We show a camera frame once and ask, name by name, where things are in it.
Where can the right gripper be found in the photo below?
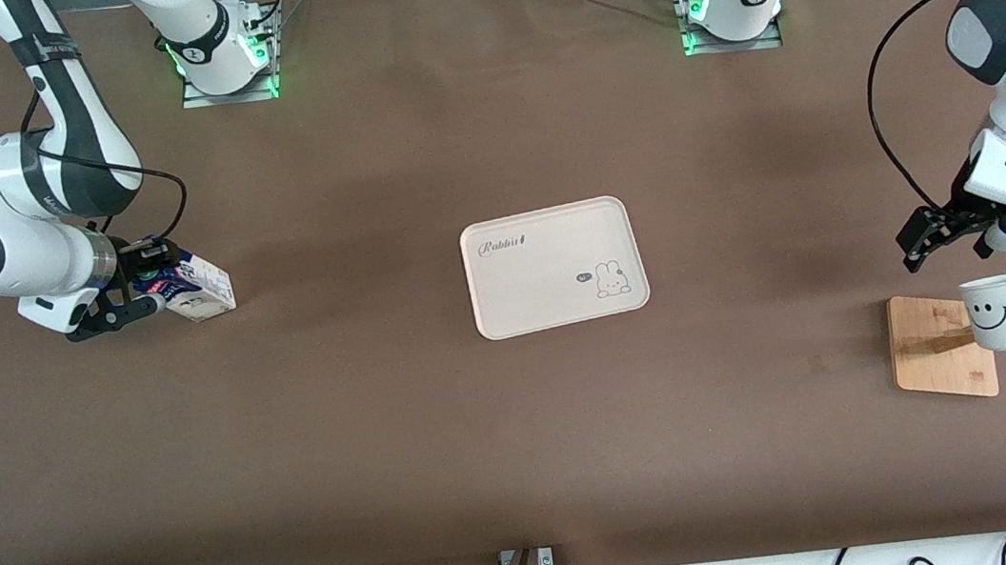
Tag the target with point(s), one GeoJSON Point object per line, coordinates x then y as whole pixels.
{"type": "Point", "coordinates": [132, 263]}

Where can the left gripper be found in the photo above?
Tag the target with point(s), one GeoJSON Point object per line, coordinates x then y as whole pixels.
{"type": "Point", "coordinates": [955, 219]}

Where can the blue white milk carton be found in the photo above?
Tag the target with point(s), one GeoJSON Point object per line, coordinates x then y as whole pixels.
{"type": "Point", "coordinates": [201, 286]}

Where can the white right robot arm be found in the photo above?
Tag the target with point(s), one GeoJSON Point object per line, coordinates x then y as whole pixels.
{"type": "Point", "coordinates": [7, 228]}

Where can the cream rabbit print tray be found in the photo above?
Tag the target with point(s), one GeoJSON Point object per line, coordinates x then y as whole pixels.
{"type": "Point", "coordinates": [549, 267]}

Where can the wooden mug rack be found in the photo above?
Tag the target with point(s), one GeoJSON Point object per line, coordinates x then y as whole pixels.
{"type": "Point", "coordinates": [938, 344]}

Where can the brown table cover sheet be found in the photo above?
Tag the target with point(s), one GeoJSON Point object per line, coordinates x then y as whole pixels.
{"type": "Point", "coordinates": [387, 431]}

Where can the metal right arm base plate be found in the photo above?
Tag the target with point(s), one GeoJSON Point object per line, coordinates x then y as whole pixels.
{"type": "Point", "coordinates": [197, 97]}

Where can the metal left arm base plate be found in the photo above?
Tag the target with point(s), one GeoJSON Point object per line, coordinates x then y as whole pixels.
{"type": "Point", "coordinates": [738, 44]}

